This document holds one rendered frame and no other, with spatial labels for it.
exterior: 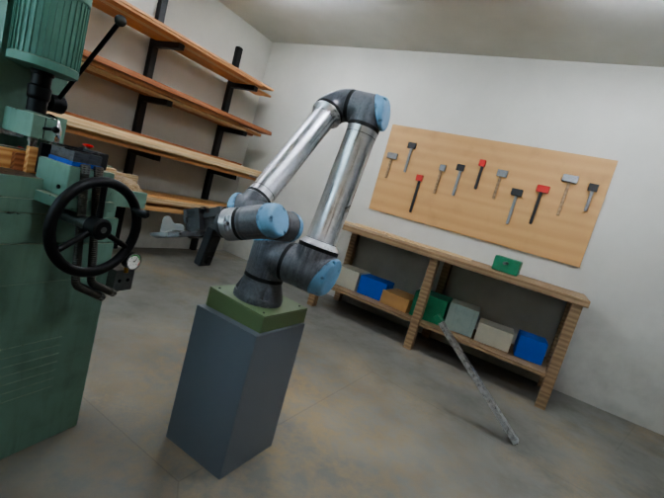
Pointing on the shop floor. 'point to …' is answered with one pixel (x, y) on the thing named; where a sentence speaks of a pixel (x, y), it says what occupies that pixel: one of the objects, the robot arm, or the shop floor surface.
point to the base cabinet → (42, 343)
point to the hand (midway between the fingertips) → (169, 237)
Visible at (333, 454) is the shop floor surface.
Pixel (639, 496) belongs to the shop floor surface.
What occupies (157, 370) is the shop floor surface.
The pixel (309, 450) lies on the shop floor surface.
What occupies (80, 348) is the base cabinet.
